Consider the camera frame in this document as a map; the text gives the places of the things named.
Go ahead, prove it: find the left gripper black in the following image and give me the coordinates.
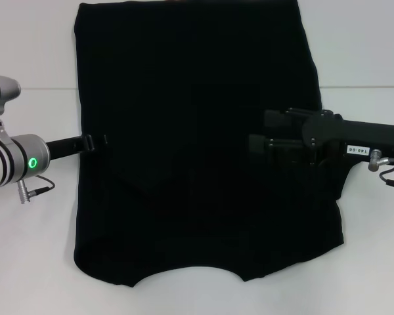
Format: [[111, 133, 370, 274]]
[[44, 133, 110, 163]]

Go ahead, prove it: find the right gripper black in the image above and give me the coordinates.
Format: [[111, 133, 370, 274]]
[[248, 107, 394, 165]]

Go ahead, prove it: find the black shirt with white print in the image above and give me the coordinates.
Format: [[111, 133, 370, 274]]
[[72, 1, 345, 288]]

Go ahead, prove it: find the left gripper grey cable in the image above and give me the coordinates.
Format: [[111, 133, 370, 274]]
[[16, 175, 56, 205]]

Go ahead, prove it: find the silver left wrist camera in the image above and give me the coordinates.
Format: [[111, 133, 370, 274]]
[[0, 74, 22, 140]]

